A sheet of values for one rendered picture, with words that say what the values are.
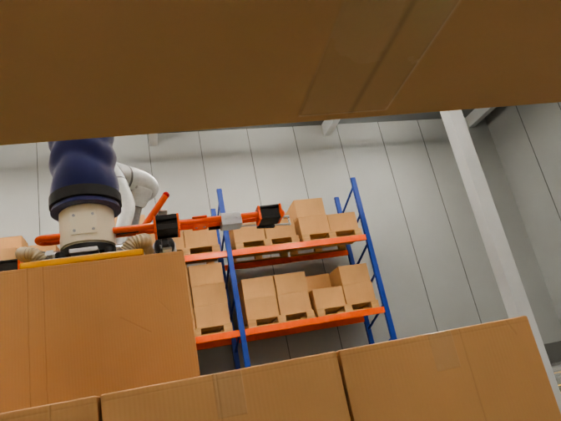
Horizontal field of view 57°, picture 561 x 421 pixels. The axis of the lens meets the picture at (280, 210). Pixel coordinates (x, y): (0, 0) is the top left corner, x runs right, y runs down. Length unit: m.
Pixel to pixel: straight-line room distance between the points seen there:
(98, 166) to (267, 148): 10.09
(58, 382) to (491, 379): 1.05
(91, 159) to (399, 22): 1.61
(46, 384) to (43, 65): 1.35
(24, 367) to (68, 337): 0.13
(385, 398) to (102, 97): 0.82
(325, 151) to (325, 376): 11.27
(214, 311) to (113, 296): 7.50
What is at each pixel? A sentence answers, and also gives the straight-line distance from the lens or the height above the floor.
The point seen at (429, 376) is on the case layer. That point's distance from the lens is 1.01.
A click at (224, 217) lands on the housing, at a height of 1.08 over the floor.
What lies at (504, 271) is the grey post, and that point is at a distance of 4.14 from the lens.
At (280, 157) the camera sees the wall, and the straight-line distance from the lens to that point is 11.72.
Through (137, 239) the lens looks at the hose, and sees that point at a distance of 1.63.
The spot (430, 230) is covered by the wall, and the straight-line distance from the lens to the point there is 12.35.
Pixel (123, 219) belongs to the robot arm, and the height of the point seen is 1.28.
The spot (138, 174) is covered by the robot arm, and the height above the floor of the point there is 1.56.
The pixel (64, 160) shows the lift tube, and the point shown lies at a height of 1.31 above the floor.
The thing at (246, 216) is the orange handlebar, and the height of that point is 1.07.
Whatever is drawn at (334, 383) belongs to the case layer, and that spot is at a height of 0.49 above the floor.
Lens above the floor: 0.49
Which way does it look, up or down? 19 degrees up
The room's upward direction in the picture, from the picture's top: 11 degrees counter-clockwise
